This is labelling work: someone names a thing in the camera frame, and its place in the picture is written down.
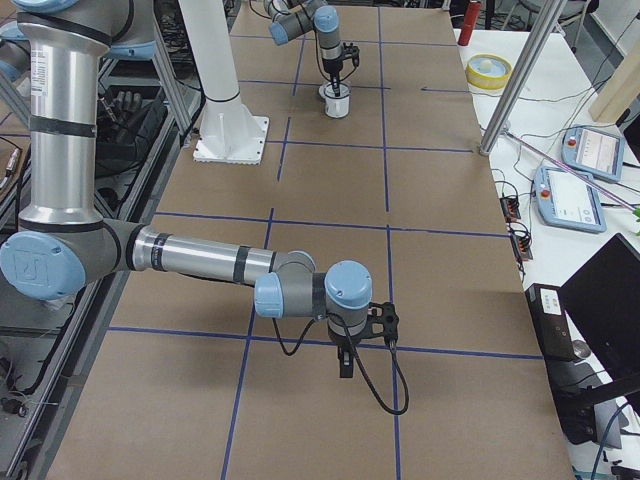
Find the red cylinder bottle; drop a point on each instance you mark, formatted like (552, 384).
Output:
(469, 21)

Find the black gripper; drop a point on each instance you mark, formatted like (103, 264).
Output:
(331, 67)
(343, 342)

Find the far orange black adapter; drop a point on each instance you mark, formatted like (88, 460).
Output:
(510, 208)

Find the aluminium frame post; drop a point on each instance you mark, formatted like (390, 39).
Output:
(527, 59)

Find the white pedestal column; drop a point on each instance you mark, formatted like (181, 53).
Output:
(229, 133)

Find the near teach pendant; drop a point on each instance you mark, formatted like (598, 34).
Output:
(564, 201)

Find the teach pendant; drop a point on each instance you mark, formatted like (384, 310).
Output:
(594, 151)
(564, 201)

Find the yellow tape roll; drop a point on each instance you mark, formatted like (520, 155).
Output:
(488, 71)

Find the black box device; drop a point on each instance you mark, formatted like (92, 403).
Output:
(584, 403)

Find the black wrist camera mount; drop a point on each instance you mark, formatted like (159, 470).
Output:
(381, 322)
(351, 52)

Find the black laptop computer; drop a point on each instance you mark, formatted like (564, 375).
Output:
(602, 300)

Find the far teach pendant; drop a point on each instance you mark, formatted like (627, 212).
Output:
(594, 151)

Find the near orange black adapter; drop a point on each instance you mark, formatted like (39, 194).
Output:
(521, 245)

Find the orange black adapter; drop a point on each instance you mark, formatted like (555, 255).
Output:
(521, 245)
(510, 208)

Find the wooden board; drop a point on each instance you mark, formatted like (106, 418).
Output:
(620, 90)

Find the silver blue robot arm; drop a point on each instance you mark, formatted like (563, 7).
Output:
(64, 243)
(293, 19)

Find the white enamel cup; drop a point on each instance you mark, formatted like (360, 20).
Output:
(336, 108)

